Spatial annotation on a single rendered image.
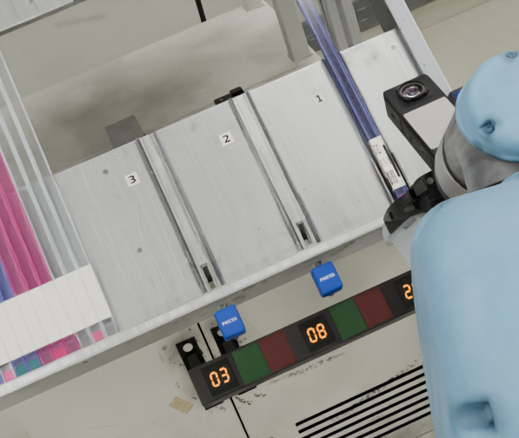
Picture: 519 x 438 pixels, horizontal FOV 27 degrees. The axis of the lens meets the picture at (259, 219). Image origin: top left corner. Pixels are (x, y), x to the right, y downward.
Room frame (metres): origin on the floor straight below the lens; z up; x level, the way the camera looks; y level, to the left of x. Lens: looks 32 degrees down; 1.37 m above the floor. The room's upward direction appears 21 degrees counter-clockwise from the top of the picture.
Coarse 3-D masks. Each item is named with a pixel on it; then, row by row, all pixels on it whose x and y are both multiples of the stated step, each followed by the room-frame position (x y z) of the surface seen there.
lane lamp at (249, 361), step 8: (256, 344) 0.89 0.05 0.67; (232, 352) 0.89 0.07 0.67; (240, 352) 0.88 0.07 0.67; (248, 352) 0.88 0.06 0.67; (256, 352) 0.88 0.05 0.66; (240, 360) 0.88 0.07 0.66; (248, 360) 0.88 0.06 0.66; (256, 360) 0.88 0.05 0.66; (264, 360) 0.87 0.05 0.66; (240, 368) 0.87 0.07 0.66; (248, 368) 0.87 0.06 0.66; (256, 368) 0.87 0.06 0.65; (264, 368) 0.87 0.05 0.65; (248, 376) 0.87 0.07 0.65; (256, 376) 0.86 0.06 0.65
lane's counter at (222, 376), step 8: (224, 360) 0.88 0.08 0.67; (200, 368) 0.88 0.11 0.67; (208, 368) 0.88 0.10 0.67; (216, 368) 0.88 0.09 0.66; (224, 368) 0.88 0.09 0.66; (208, 376) 0.87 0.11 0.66; (216, 376) 0.87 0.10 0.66; (224, 376) 0.87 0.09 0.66; (232, 376) 0.87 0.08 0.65; (208, 384) 0.87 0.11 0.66; (216, 384) 0.87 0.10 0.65; (224, 384) 0.86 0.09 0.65; (232, 384) 0.86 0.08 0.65; (216, 392) 0.86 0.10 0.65
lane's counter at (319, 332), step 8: (312, 320) 0.89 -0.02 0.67; (320, 320) 0.89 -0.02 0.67; (304, 328) 0.89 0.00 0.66; (312, 328) 0.89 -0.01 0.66; (320, 328) 0.89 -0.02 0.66; (328, 328) 0.88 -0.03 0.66; (304, 336) 0.88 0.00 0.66; (312, 336) 0.88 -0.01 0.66; (320, 336) 0.88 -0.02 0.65; (328, 336) 0.88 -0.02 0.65; (312, 344) 0.88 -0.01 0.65; (320, 344) 0.87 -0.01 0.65; (328, 344) 0.87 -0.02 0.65
